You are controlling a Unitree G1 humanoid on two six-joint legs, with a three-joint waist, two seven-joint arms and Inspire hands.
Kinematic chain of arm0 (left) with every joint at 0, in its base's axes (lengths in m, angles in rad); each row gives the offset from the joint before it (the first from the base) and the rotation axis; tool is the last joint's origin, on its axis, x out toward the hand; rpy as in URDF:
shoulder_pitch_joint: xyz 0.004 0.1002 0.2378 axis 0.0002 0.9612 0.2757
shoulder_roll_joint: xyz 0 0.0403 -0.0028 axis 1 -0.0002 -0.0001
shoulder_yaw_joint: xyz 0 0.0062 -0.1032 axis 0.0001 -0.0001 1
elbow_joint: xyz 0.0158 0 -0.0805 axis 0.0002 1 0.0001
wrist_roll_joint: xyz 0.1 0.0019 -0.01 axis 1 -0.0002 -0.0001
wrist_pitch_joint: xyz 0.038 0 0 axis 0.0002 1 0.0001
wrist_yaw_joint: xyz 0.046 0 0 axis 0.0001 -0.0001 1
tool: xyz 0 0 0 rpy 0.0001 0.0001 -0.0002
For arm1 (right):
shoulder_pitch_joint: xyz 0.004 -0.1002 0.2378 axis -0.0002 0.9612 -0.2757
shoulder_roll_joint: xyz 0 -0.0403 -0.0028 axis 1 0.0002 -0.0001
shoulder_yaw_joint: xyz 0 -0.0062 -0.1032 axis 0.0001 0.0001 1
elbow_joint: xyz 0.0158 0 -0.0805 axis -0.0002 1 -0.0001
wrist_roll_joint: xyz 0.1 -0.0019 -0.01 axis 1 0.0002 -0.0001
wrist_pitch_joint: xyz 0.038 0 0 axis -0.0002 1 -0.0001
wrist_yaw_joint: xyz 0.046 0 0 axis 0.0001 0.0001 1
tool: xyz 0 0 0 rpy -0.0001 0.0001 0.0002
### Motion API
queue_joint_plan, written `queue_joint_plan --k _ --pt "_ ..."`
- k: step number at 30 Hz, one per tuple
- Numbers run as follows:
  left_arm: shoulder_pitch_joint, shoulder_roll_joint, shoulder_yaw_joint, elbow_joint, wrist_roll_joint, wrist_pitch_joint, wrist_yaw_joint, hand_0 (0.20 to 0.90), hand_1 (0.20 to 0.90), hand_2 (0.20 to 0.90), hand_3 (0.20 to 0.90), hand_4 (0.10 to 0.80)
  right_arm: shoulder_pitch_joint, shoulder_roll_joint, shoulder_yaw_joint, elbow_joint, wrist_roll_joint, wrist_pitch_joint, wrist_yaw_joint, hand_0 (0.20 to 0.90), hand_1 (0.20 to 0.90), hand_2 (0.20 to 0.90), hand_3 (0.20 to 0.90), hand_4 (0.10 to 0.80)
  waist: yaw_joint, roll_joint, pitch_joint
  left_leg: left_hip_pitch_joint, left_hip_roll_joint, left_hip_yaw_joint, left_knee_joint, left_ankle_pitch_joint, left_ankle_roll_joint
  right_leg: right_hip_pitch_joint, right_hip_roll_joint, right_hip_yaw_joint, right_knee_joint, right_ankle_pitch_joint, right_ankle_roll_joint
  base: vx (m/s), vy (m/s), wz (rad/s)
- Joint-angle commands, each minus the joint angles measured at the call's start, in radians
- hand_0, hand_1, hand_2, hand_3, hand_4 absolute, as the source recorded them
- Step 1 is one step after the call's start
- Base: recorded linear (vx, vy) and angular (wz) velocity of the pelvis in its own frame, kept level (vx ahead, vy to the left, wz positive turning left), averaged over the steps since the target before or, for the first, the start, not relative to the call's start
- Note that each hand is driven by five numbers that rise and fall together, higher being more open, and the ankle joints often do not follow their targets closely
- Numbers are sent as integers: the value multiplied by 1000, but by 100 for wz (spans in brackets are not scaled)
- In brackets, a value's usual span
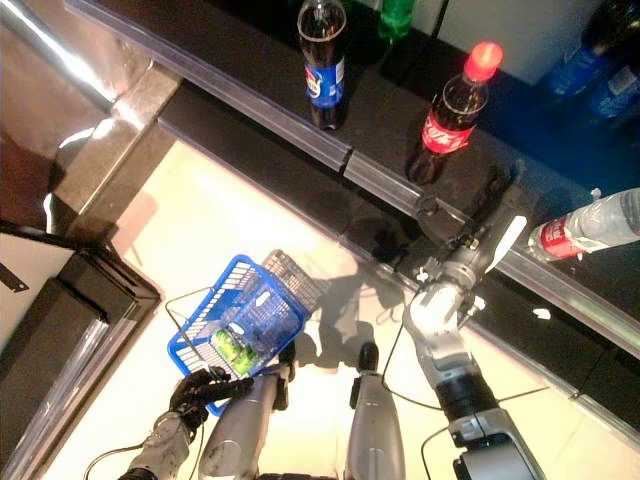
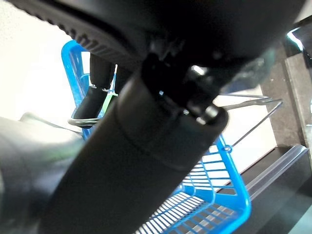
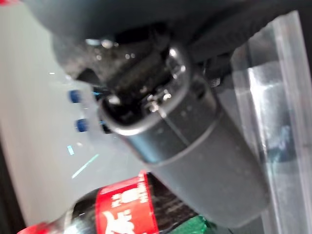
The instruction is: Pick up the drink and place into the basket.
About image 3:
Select dark right robot hand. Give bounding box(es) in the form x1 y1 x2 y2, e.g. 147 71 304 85
24 0 312 229

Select cola bottle red label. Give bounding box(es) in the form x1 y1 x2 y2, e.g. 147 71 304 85
23 170 205 234

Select green soda bottle yellow cap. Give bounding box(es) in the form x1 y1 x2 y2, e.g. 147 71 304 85
192 214 215 234

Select black shelf board clear rail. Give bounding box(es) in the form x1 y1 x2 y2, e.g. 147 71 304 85
229 9 312 234

